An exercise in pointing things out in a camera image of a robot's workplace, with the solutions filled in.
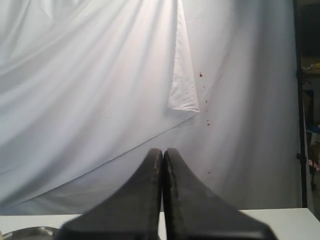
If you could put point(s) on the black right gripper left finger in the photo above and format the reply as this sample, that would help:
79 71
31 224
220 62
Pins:
131 213

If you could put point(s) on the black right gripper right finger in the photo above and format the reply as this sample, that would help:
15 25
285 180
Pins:
194 212

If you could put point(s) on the round stainless steel plate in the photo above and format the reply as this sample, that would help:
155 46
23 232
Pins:
32 233

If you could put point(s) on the black backdrop stand pole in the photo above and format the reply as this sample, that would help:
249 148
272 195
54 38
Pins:
299 77

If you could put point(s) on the white backdrop sheet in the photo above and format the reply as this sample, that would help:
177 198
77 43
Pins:
87 87

